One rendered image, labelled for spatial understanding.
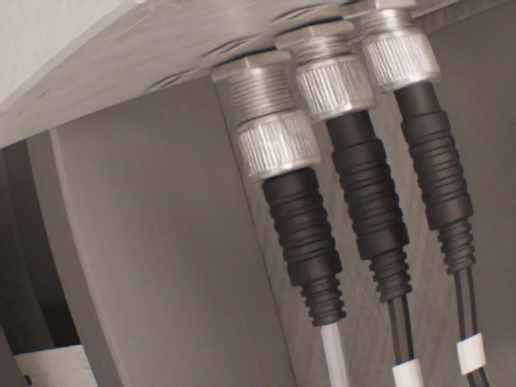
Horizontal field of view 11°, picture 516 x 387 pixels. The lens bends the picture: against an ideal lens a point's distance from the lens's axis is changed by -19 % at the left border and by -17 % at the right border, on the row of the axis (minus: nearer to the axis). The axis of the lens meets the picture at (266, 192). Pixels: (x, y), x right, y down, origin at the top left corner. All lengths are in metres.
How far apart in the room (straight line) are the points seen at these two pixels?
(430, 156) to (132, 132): 0.18
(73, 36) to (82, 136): 0.24
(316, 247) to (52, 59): 0.14
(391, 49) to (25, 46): 0.09
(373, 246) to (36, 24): 0.12
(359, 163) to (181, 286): 0.14
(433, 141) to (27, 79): 0.09
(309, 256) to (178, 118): 0.11
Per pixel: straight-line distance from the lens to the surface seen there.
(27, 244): 1.72
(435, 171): 0.60
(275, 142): 0.66
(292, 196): 0.67
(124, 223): 0.76
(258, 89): 0.67
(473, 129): 0.66
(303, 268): 0.67
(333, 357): 0.67
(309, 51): 0.64
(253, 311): 0.77
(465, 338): 0.60
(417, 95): 0.60
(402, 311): 0.64
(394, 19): 0.60
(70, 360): 1.63
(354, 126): 0.63
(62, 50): 0.53
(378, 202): 0.63
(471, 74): 0.65
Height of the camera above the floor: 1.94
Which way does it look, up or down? 40 degrees down
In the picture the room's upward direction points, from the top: 6 degrees clockwise
